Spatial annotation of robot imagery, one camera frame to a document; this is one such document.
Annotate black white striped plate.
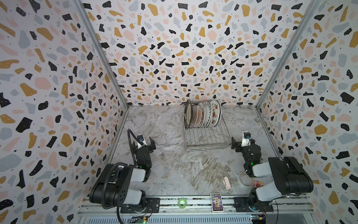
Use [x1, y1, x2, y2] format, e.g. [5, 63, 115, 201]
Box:
[202, 101, 213, 128]

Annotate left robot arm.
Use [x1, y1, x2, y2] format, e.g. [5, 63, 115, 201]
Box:
[89, 135, 156, 213]

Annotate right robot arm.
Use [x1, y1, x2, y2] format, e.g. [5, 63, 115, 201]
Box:
[231, 132, 314, 206]

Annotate pink yellow small toy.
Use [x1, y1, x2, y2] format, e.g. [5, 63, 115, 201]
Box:
[254, 181, 264, 188]

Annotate pink eraser block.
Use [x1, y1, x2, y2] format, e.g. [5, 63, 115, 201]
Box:
[223, 176, 232, 190]

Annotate fruit patterned white plate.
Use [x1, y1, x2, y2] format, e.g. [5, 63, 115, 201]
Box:
[211, 100, 222, 127]

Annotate brown patterned plate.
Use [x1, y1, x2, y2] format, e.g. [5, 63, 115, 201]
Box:
[197, 102, 205, 128]
[190, 104, 198, 128]

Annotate colourful card pack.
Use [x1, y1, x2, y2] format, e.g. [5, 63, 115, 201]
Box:
[210, 193, 224, 212]

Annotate green tape roll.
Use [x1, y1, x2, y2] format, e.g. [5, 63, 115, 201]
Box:
[178, 197, 187, 210]

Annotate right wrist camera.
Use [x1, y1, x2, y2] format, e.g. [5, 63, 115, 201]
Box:
[241, 132, 251, 147]

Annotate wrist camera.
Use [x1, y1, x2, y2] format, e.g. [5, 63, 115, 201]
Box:
[137, 134, 147, 148]
[241, 132, 251, 147]

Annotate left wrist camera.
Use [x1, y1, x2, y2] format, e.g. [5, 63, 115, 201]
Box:
[137, 134, 147, 148]

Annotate wire dish rack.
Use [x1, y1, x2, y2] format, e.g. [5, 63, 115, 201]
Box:
[180, 103, 231, 152]

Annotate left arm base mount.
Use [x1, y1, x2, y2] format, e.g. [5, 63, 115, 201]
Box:
[120, 197, 160, 214]

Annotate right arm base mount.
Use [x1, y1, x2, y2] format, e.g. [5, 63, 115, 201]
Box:
[233, 197, 274, 212]

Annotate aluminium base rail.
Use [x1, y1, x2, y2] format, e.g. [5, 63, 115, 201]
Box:
[76, 194, 318, 224]

